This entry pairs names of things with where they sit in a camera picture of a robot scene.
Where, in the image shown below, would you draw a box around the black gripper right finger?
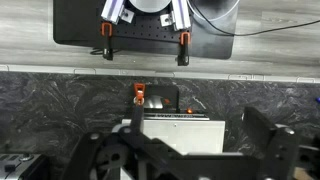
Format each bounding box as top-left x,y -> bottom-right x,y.
242,107 -> 320,180

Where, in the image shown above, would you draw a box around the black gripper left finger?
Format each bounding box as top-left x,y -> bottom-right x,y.
61,106 -> 201,180

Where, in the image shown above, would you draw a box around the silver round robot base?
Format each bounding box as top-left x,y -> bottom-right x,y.
128,0 -> 172,14

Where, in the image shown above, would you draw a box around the white lower cabinet fronts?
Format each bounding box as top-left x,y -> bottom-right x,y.
0,63 -> 320,84

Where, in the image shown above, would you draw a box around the stainless steel toaster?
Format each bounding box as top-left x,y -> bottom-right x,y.
0,152 -> 48,180

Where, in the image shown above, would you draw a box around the stainless steel coffee maker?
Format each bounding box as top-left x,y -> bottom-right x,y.
113,84 -> 226,156

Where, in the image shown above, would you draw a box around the orange black bar clamp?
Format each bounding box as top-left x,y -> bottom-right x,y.
176,31 -> 192,67
100,21 -> 114,62

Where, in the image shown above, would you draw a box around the aluminium extrusion bar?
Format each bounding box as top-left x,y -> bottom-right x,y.
100,0 -> 126,25
170,0 -> 193,32

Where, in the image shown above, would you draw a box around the black floor cable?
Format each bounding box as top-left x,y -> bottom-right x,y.
188,0 -> 320,37

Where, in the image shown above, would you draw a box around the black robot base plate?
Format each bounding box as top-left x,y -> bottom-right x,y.
53,0 -> 239,61

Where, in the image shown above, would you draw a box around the silver corner bracket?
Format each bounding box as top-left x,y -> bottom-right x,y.
159,13 -> 175,28
119,8 -> 135,24

